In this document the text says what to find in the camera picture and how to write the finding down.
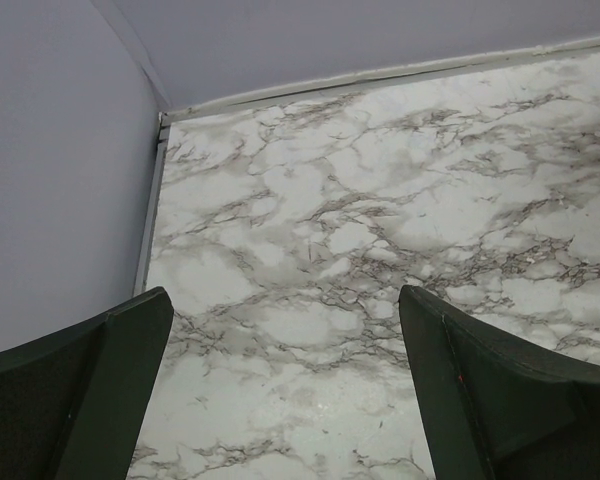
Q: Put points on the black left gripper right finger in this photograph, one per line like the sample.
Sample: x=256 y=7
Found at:
x=493 y=405

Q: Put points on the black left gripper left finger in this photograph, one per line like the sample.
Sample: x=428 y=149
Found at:
x=72 y=403

